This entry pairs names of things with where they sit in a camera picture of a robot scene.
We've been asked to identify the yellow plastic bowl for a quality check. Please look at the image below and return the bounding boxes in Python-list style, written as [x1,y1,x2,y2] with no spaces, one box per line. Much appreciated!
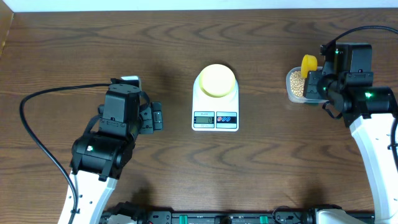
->
[198,64,236,98]

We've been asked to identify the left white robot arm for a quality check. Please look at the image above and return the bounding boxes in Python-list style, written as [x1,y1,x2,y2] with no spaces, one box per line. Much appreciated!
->
[59,76,163,223]

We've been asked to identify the white digital kitchen scale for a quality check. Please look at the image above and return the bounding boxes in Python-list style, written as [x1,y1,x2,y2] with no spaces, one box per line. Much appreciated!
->
[192,75,239,132]

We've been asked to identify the yellow plastic measuring scoop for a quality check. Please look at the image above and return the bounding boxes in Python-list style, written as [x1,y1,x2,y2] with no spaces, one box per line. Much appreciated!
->
[300,54,318,78]

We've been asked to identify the soybeans in container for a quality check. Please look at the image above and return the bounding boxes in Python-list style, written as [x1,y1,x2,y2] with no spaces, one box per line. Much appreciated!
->
[290,70,305,97]

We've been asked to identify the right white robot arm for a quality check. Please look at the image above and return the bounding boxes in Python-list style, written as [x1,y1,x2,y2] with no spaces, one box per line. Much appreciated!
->
[300,42,397,223]

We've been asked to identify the clear plastic bean container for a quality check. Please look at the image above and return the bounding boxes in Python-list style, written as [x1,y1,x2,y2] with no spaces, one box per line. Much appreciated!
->
[286,67,325,103]

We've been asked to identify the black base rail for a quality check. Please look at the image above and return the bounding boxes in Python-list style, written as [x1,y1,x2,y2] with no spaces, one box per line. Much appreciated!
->
[99,202,390,224]

